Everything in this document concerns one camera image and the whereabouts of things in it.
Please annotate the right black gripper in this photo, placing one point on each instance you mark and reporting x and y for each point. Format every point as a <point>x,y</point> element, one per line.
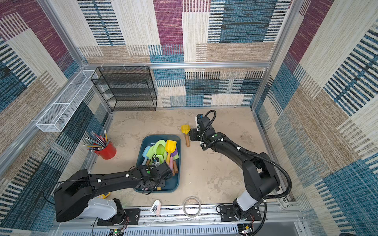
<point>195,134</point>

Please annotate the yellow shovel wooden handle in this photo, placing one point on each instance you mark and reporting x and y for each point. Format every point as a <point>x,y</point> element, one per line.
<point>185,130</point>

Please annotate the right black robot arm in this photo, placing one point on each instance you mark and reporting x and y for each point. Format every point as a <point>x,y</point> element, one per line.
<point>263,178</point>

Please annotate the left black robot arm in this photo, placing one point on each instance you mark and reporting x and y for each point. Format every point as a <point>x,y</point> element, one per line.
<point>79,195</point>

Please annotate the teal plastic storage box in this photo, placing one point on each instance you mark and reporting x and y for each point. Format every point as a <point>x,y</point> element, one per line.
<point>172,184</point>

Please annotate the pink white small device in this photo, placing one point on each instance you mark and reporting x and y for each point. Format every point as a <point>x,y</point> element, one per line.
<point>156,208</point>

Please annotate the red pencil cup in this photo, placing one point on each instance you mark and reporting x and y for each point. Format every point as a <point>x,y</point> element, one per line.
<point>108,152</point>

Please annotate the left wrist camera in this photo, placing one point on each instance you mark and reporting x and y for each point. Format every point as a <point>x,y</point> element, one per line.
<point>155,161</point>

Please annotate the purple shovel pink handle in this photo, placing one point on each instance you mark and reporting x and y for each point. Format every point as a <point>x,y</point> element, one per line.
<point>174,160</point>

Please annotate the light green shovel wooden handle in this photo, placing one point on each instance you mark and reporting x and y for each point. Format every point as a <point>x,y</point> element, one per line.
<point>157,149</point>

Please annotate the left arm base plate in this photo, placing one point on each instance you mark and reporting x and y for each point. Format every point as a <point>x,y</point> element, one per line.
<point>130,216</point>

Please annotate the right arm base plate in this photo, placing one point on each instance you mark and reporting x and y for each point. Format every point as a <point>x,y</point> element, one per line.
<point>234,213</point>

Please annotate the black wire shelf rack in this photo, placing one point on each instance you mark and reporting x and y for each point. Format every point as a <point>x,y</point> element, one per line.
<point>126,88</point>

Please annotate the white wire mesh basket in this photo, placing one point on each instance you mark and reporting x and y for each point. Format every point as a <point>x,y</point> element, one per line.
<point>61,111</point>

